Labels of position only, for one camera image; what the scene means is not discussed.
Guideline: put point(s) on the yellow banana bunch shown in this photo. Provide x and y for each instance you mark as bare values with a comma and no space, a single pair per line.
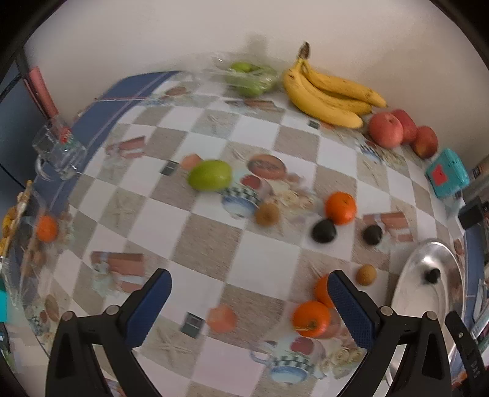
324,95

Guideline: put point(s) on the orange with stem stick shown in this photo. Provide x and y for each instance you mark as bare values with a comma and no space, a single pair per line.
311,318

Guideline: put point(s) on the round metal basin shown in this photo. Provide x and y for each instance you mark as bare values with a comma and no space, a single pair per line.
420,305

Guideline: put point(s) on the tan round fruit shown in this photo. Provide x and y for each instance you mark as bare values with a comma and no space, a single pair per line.
366,275

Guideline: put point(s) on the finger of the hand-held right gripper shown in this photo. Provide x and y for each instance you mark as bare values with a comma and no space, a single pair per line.
466,351

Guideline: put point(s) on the black charger box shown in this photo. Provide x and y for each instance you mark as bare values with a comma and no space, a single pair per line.
472,213

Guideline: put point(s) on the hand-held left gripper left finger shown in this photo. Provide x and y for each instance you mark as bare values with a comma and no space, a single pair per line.
151,305

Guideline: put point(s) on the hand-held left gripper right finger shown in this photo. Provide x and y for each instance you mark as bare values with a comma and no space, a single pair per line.
349,309

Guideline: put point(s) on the teal plastic box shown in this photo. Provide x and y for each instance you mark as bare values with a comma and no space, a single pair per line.
447,173

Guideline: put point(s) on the dark plum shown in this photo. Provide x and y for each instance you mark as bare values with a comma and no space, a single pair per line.
324,231
371,234

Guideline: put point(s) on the brown round fruit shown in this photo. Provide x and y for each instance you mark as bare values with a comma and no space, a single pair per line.
267,213

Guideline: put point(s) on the large green fruit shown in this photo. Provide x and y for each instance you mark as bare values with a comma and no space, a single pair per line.
209,175

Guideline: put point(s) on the clear bag of green fruit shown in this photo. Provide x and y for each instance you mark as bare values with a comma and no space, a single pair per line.
250,78

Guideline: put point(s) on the plain orange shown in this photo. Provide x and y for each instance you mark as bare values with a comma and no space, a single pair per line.
322,290
340,208

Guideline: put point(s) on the clear glass mug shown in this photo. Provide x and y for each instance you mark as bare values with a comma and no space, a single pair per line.
57,149

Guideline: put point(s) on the checkered printed tablecloth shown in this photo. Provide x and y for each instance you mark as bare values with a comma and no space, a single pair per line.
214,244

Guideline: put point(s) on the pale red apple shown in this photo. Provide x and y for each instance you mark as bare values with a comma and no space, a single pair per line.
386,129

